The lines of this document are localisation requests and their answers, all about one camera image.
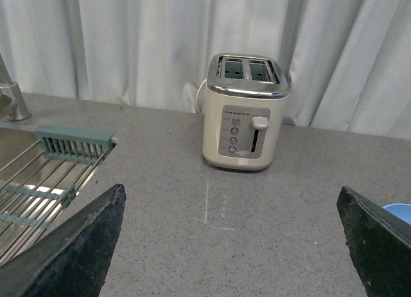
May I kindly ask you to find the green sink drying rack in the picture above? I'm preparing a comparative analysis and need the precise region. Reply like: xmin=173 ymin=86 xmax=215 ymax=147
xmin=1 ymin=124 xmax=116 ymax=264

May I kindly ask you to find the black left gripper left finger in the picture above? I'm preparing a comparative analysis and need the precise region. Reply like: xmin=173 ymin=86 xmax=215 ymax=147
xmin=1 ymin=184 xmax=126 ymax=296

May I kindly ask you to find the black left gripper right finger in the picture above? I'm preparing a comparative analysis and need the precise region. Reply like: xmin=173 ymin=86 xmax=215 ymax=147
xmin=337 ymin=186 xmax=410 ymax=296

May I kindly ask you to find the cream two-slot toaster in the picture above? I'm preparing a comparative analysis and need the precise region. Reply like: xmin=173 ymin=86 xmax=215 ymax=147
xmin=202 ymin=53 xmax=289 ymax=170

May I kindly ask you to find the steel sink faucet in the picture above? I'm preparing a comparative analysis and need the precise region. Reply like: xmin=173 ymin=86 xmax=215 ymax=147
xmin=0 ymin=57 xmax=31 ymax=122

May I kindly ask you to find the white curtain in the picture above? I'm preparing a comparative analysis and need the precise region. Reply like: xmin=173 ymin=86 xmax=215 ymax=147
xmin=1 ymin=0 xmax=410 ymax=138

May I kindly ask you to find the white toaster power cable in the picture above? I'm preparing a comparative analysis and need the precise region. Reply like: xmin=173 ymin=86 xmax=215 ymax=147
xmin=195 ymin=79 xmax=209 ymax=114

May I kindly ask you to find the blue bowl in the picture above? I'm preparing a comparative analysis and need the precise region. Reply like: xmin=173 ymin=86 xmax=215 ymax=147
xmin=383 ymin=203 xmax=411 ymax=224

